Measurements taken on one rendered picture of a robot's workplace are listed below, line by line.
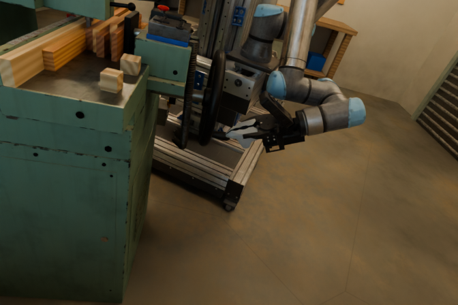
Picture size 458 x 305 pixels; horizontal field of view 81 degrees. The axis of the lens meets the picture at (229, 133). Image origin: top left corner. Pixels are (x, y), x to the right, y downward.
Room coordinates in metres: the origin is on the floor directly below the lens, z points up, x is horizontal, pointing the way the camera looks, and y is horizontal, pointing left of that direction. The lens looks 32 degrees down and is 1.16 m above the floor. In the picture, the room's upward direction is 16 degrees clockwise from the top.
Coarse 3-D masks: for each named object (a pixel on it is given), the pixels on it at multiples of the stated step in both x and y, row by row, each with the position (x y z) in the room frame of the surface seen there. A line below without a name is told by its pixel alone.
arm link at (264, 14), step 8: (256, 8) 1.26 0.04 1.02; (264, 8) 1.23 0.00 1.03; (272, 8) 1.23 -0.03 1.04; (280, 8) 1.25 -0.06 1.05; (256, 16) 1.24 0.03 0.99; (264, 16) 1.22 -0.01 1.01; (272, 16) 1.22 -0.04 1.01; (280, 16) 1.25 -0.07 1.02; (256, 24) 1.23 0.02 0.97; (264, 24) 1.22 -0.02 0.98; (272, 24) 1.23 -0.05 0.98; (280, 24) 1.23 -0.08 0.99; (256, 32) 1.23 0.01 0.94; (264, 32) 1.22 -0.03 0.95; (272, 32) 1.23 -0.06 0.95; (280, 32) 1.24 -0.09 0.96
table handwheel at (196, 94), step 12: (216, 60) 0.69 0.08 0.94; (216, 72) 0.64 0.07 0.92; (216, 84) 0.62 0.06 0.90; (168, 96) 0.69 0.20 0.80; (180, 96) 0.69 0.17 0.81; (192, 96) 0.70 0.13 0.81; (204, 96) 0.70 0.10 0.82; (216, 96) 0.60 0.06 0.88; (204, 108) 0.81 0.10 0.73; (216, 108) 0.59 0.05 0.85; (204, 120) 0.72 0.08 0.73; (216, 120) 0.60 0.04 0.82; (204, 132) 0.59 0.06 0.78; (204, 144) 0.62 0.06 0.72
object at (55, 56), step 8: (120, 8) 0.94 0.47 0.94; (80, 32) 0.61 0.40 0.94; (64, 40) 0.53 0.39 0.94; (72, 40) 0.54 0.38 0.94; (80, 40) 0.58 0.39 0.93; (48, 48) 0.47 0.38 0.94; (56, 48) 0.48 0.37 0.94; (64, 48) 0.51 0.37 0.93; (72, 48) 0.54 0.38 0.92; (80, 48) 0.58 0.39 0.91; (48, 56) 0.46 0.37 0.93; (56, 56) 0.47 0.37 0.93; (64, 56) 0.50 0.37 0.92; (72, 56) 0.54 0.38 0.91; (48, 64) 0.46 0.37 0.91; (56, 64) 0.47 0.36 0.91; (64, 64) 0.50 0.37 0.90
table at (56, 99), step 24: (48, 72) 0.45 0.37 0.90; (72, 72) 0.48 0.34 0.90; (96, 72) 0.51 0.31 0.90; (144, 72) 0.58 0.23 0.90; (0, 96) 0.36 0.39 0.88; (24, 96) 0.37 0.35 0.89; (48, 96) 0.38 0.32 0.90; (72, 96) 0.39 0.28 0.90; (96, 96) 0.42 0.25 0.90; (120, 96) 0.44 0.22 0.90; (48, 120) 0.38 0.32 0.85; (72, 120) 0.39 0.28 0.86; (96, 120) 0.39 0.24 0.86; (120, 120) 0.40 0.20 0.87
